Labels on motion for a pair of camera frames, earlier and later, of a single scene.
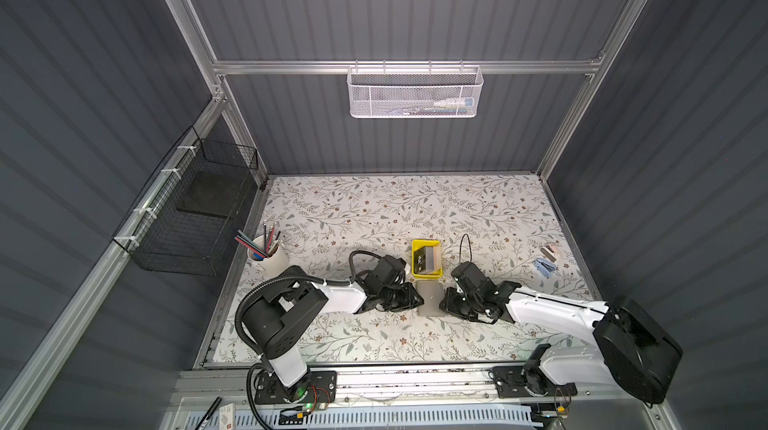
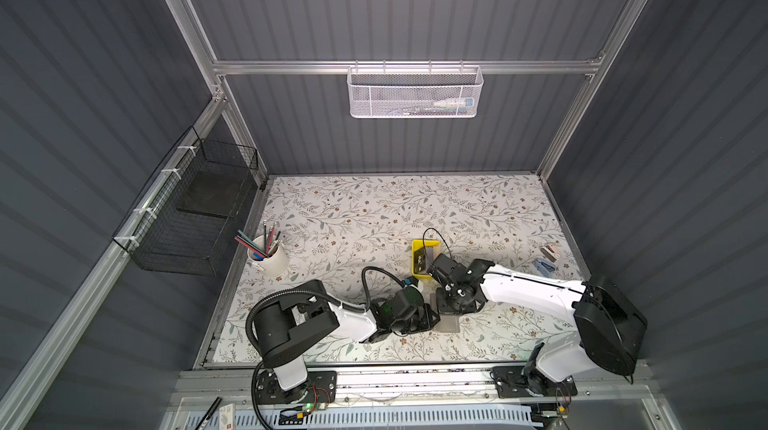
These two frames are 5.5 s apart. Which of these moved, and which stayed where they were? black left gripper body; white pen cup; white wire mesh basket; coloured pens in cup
Moved: black left gripper body
Stayed: white pen cup; white wire mesh basket; coloured pens in cup
